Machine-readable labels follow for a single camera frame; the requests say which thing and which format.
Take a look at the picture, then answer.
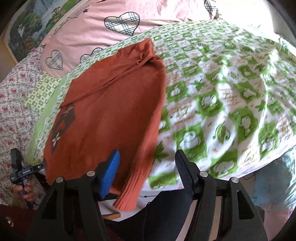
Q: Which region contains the rust orange knit sweater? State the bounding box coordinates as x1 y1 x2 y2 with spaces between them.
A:
44 38 167 211

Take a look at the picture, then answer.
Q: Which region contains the person's left hand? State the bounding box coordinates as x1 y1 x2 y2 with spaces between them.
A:
13 180 36 203

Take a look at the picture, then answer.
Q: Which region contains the floral pink white quilt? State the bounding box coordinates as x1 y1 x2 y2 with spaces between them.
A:
0 46 63 207

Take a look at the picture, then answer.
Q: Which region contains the small green checkered pillow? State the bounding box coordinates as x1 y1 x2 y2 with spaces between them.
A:
25 71 62 113

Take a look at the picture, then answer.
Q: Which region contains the green frog patterned blanket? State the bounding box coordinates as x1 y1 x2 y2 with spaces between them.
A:
25 19 296 190

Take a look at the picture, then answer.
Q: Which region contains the pink heart patterned duvet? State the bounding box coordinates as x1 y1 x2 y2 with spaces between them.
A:
40 1 220 78

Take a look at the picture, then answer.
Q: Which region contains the landscape painting on wall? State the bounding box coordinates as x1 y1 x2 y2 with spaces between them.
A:
4 0 80 62

